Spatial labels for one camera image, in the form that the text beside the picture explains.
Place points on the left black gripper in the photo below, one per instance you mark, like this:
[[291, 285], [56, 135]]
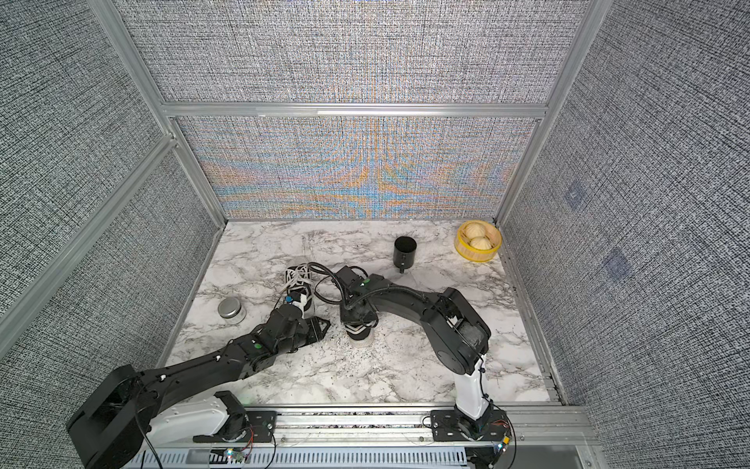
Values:
[[302, 331]]

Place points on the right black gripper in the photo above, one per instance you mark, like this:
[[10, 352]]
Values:
[[357, 319]]

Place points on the black canvas sneaker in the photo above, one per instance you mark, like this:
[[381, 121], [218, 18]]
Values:
[[360, 335], [298, 279]]

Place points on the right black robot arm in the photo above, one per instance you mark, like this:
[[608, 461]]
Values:
[[457, 333]]

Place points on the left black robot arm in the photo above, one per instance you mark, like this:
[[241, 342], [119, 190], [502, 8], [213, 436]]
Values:
[[108, 430]]

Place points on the black metal mug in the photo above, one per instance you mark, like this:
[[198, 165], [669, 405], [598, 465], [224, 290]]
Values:
[[404, 253]]

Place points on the small silver round tin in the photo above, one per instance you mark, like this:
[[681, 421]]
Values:
[[231, 310]]

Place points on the yellow bamboo steamer basket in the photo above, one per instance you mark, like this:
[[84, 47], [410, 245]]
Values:
[[462, 244]]

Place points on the lower steamed bun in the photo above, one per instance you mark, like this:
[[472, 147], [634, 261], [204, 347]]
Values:
[[481, 243]]

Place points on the steamed bun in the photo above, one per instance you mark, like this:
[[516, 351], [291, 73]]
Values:
[[474, 230], [481, 243]]

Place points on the upper steamed bun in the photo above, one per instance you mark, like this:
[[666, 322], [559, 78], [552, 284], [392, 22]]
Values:
[[474, 230]]

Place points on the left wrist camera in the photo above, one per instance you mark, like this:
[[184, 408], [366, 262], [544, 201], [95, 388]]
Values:
[[297, 299]]

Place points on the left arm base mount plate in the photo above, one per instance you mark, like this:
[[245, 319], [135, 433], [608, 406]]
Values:
[[243, 427]]

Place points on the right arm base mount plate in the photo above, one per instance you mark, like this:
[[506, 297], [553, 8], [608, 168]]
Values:
[[454, 426]]

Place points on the white slotted cable duct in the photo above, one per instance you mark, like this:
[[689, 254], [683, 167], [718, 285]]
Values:
[[304, 457]]

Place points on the aluminium front rail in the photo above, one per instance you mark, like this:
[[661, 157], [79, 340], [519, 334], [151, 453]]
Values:
[[536, 425]]

